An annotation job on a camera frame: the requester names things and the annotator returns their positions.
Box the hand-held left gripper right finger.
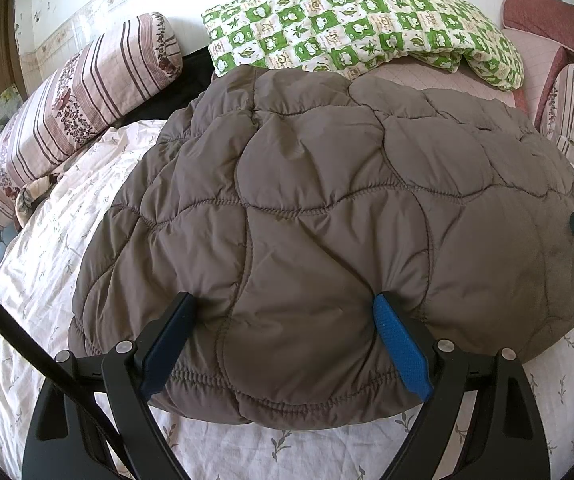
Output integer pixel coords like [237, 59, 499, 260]
[372, 292, 552, 480]

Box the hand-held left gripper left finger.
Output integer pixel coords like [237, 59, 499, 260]
[21, 291, 198, 480]

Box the grey-brown quilted jacket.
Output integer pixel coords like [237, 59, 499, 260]
[67, 66, 574, 431]

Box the white leaf-print bed sheet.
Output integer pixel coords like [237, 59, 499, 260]
[0, 120, 574, 480]

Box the floral cloth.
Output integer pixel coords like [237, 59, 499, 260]
[14, 172, 63, 228]

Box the black cloth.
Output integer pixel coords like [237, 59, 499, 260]
[112, 47, 218, 126]

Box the green white checkered pillow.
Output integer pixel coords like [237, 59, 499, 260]
[202, 0, 525, 92]

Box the black cable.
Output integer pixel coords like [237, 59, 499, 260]
[0, 267, 128, 468]

